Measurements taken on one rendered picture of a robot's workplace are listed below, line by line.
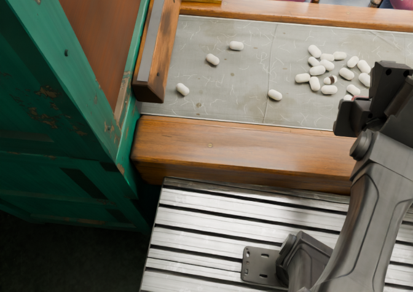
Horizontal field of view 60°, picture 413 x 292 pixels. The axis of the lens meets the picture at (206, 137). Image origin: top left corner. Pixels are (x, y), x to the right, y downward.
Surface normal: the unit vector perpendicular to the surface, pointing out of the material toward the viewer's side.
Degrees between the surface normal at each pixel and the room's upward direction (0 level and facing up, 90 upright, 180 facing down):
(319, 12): 0
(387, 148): 11
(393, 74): 51
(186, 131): 0
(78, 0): 90
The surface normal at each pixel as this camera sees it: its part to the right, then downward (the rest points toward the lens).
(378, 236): 0.10, -0.55
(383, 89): -0.09, 0.43
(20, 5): 0.99, 0.09
